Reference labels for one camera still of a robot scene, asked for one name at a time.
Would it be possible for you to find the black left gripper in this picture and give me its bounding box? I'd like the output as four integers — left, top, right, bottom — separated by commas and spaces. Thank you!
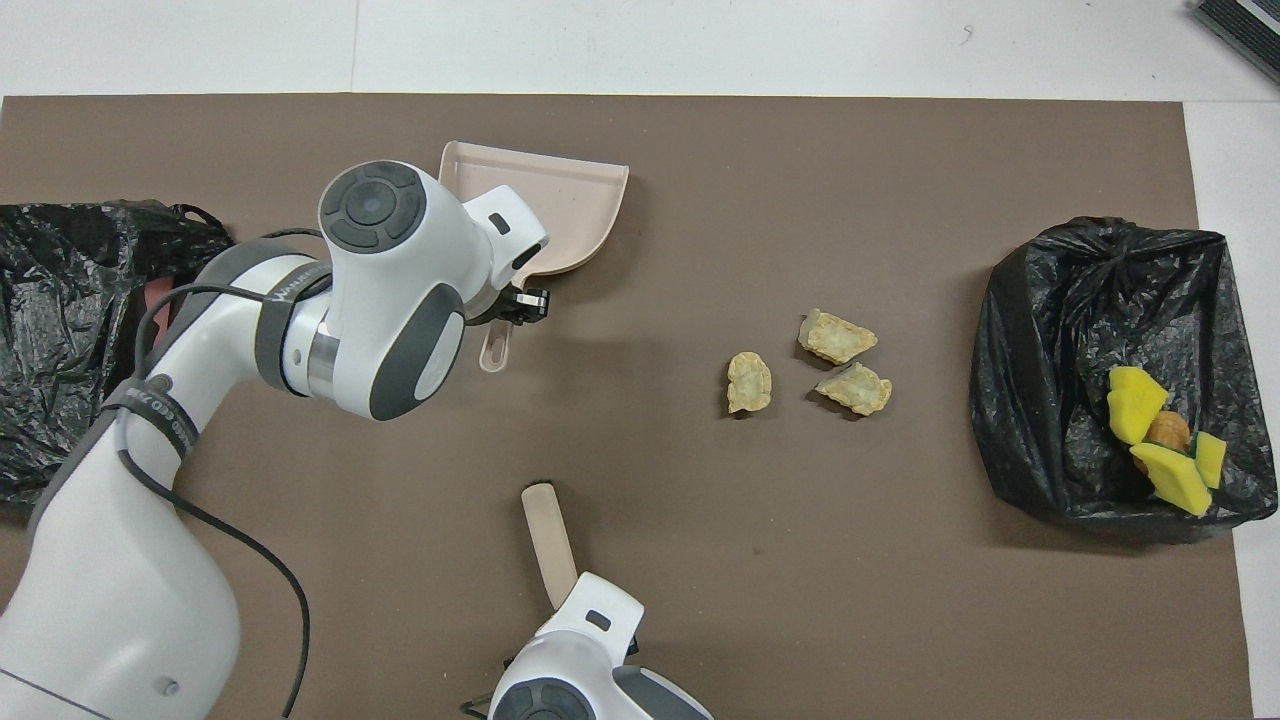
463, 285, 554, 331

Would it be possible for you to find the beige plastic dustpan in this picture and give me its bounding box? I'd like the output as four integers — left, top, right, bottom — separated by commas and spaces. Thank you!
437, 139, 631, 374

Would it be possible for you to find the beige hand brush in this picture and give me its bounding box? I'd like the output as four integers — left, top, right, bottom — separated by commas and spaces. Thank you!
520, 482, 583, 613

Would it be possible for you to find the plain yellow sponge chunk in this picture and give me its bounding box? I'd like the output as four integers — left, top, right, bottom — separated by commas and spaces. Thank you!
1105, 365, 1170, 446

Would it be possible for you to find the brown rounded sponge lump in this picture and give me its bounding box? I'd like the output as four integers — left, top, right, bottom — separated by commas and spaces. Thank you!
1140, 411, 1194, 457

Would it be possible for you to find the yellow sponge with green layer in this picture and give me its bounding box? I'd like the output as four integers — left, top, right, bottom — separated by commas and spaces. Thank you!
1129, 441, 1214, 518

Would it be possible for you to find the black bag bin pink rim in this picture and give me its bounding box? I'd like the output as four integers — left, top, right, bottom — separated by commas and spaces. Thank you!
0, 200, 237, 509

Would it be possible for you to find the black bag lined bin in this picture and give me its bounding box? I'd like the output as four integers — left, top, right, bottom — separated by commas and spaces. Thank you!
968, 215, 1280, 546

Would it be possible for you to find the brown table mat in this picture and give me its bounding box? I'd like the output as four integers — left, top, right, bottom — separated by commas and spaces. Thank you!
0, 93, 1256, 720

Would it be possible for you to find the dark ribbed panel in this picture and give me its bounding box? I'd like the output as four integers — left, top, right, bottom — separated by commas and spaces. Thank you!
1190, 0, 1280, 59

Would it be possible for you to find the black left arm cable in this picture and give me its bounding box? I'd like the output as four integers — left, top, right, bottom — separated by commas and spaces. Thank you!
112, 228, 313, 719

